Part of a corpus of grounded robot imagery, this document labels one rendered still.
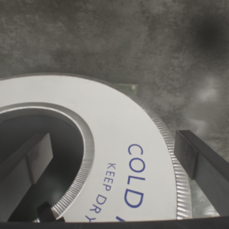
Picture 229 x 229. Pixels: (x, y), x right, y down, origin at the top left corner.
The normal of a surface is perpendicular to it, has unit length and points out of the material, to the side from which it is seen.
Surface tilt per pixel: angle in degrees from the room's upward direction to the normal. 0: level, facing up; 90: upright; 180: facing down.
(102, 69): 0
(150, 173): 90
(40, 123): 2
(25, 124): 19
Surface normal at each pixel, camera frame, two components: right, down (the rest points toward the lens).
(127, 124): 0.04, -0.76
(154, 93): -0.03, 0.65
